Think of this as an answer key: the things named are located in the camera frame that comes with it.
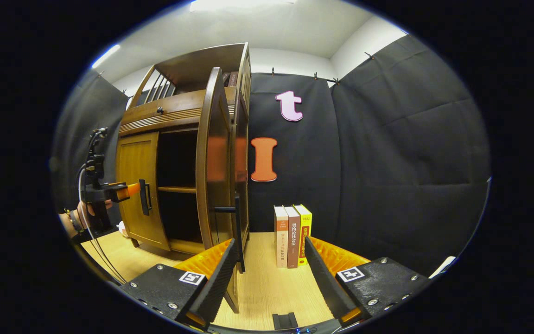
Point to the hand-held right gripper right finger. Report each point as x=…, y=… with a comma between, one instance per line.
x=325, y=283

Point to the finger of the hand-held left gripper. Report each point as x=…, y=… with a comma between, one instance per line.
x=133, y=189

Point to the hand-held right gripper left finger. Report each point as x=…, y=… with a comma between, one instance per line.
x=216, y=287

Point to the wooden shoe cabinet door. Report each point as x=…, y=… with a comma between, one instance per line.
x=137, y=162
x=216, y=153

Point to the wooden double-door shoe cabinet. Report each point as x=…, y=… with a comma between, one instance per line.
x=244, y=139

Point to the wooden cabinet shelf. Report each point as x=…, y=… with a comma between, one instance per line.
x=176, y=189

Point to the wooden cabinet drawer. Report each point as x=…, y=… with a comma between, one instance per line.
x=174, y=109

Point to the brown book with white print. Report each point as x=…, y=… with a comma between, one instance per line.
x=293, y=241

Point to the yellow book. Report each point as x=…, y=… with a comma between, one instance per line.
x=306, y=227

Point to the white rounded object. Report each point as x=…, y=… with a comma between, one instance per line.
x=442, y=266

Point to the small ceiling light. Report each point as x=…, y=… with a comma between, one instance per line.
x=106, y=56

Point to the upright brown book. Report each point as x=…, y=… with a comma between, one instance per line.
x=233, y=79

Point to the large ceiling light panel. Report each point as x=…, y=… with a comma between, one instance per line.
x=244, y=4

